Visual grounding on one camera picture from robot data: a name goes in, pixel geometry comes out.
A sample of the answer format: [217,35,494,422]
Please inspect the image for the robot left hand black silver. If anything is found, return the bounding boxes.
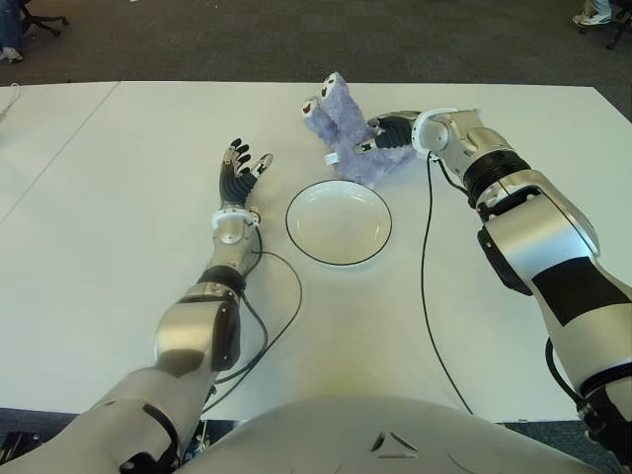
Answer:
[217,138,275,206]

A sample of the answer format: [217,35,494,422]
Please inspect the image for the robot right hand black silver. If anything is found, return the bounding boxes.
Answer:
[354,111,421,155]

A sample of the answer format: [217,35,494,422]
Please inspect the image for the purple plush bunny doll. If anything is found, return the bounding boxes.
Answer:
[299,72,417,187]

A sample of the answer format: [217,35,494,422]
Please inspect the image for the white plate black rim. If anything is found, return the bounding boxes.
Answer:
[284,180,394,270]

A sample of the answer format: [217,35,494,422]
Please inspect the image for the person foot white sneaker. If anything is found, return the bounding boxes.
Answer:
[572,0,613,27]

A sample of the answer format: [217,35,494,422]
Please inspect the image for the black office chair base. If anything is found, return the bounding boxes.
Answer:
[605,0,632,50]
[19,0,69,37]

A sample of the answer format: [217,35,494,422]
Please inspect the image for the person leg blue jeans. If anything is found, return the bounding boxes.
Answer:
[0,0,25,64]

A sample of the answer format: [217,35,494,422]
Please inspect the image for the silver robot torso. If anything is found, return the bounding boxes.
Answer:
[182,392,613,474]

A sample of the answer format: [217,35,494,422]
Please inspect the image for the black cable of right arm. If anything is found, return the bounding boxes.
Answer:
[419,152,475,415]

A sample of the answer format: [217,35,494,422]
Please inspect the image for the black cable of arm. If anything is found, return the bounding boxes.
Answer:
[199,221,303,421]
[419,152,475,415]

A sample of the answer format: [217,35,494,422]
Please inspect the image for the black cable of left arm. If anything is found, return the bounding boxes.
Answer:
[199,221,303,421]

